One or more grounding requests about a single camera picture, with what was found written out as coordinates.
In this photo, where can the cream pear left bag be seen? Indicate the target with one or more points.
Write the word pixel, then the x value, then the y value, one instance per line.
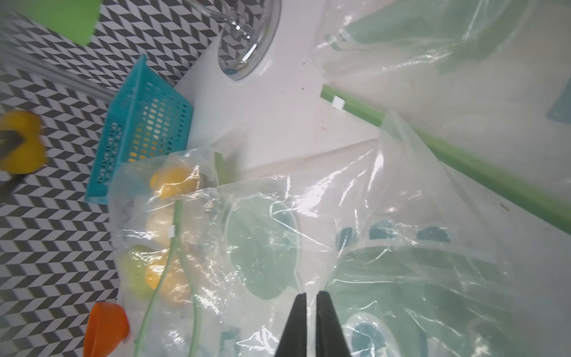
pixel 158 224

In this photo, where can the teal plastic basket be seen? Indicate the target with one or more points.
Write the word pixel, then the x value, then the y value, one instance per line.
pixel 146 118

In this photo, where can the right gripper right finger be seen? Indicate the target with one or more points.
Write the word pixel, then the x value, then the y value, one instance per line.
pixel 329 338

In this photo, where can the yellow pear bag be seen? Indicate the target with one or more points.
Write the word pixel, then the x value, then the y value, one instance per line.
pixel 22 149
pixel 175 181
pixel 175 288

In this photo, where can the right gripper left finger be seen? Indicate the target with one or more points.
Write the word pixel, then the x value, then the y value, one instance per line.
pixel 293 342

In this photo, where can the orange bowl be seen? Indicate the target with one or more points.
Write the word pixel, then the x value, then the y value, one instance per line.
pixel 107 327

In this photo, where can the green pear left bag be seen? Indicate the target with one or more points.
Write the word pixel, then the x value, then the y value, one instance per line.
pixel 133 263

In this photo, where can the green plastic wine glass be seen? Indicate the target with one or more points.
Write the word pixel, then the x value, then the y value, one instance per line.
pixel 75 20

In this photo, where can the zip-top bag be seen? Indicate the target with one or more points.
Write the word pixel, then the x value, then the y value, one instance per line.
pixel 486 85
pixel 195 327
pixel 412 264

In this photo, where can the chrome glass holder stand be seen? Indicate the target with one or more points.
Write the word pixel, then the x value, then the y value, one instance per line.
pixel 248 29

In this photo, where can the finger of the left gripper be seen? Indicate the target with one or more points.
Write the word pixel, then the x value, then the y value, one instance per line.
pixel 9 142

